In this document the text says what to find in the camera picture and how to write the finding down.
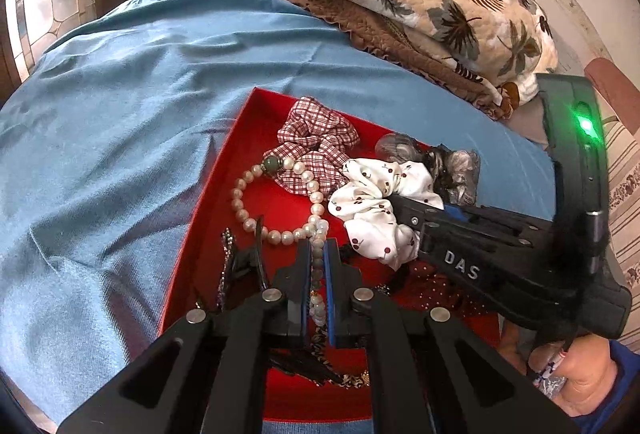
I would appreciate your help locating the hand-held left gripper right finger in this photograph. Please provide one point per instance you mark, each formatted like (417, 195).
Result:
(329, 284)

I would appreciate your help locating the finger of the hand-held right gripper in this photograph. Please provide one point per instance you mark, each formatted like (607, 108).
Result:
(480, 224)
(460, 261)

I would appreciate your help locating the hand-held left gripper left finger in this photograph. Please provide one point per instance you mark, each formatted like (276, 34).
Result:
(306, 284)

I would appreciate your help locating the red dotted scrunchie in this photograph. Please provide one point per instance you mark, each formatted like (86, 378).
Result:
(435, 289)

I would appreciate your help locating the black hair clip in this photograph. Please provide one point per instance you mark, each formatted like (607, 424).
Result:
(250, 259)

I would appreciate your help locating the white cherry print scrunchie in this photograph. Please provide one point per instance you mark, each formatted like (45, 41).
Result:
(370, 194)

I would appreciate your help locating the red jewelry box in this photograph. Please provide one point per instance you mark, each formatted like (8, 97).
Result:
(260, 123)

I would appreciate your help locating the person's right forearm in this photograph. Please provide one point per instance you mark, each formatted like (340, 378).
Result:
(622, 389)

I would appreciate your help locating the person's right hand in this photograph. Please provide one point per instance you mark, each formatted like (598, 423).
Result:
(575, 374)

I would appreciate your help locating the grey printed scrunchie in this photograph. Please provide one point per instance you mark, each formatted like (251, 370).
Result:
(460, 174)

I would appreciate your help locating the striped cloth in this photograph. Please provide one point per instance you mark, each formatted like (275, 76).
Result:
(625, 194)

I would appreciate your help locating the leopard print scrunchie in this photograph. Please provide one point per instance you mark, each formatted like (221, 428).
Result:
(345, 381)

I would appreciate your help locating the red checked scrunchie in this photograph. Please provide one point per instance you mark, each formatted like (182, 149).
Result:
(310, 133)

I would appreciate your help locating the pink pillow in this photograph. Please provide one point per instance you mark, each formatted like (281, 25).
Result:
(615, 78)

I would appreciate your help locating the blue bed sheet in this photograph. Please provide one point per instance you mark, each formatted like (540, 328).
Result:
(125, 113)

